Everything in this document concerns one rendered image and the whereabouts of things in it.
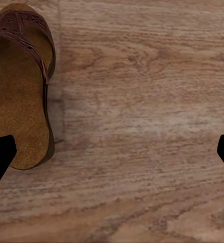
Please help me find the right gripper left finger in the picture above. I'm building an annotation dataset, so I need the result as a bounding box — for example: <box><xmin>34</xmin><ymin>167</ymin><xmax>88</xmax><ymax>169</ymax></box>
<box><xmin>0</xmin><ymin>135</ymin><xmax>17</xmax><ymax>180</ymax></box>

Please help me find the sandal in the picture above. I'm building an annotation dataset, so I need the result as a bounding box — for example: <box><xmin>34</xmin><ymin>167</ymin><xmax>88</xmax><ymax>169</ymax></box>
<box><xmin>0</xmin><ymin>3</ymin><xmax>56</xmax><ymax>171</ymax></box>

